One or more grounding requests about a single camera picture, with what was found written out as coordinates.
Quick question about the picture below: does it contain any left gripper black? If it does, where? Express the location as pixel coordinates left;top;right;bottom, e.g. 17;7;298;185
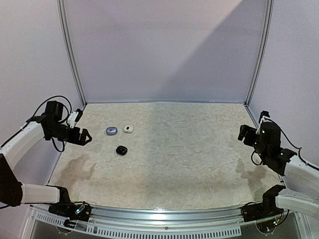
48;122;92;145

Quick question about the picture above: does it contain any blue grey charging case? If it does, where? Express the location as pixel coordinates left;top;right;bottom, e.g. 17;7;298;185
106;126;118;135

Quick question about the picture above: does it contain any black earbud charging case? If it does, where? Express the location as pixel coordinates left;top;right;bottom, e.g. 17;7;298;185
116;145;128;156

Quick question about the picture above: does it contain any white earbud charging case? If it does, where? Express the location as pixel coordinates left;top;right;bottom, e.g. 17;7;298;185
123;125;134;133

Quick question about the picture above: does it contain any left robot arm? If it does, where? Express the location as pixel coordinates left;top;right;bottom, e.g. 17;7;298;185
0;98;92;216

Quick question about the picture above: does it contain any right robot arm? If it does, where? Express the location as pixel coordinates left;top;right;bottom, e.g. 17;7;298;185
238;118;319;222

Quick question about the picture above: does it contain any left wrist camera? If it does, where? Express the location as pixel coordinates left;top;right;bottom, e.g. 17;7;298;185
67;109;83;128

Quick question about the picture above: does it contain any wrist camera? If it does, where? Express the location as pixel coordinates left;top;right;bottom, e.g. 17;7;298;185
67;109;83;128
256;111;270;134

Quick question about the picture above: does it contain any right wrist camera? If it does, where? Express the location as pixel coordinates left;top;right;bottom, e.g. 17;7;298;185
256;111;270;134

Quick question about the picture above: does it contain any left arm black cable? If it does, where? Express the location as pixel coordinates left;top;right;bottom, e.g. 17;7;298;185
27;96;73;153

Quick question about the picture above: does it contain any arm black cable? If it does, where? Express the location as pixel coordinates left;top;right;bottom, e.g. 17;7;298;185
250;118;319;170
27;96;73;153

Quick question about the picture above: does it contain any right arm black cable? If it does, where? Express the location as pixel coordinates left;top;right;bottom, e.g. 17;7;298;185
250;118;319;170

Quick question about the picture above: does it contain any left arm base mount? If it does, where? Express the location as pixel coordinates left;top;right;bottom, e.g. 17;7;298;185
48;201;92;222

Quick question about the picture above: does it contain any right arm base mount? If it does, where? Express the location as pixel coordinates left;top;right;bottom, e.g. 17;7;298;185
240;202;284;222

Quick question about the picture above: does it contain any aluminium front rail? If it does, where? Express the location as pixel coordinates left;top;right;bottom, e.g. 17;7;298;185
22;205;311;239

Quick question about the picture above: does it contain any right aluminium frame post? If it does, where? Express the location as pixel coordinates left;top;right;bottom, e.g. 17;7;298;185
244;0;274;108

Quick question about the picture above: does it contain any aluminium frame post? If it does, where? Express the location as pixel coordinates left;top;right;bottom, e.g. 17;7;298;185
57;0;87;107
244;0;274;108

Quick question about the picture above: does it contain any left aluminium frame post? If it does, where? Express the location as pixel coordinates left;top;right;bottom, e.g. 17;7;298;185
57;0;87;107

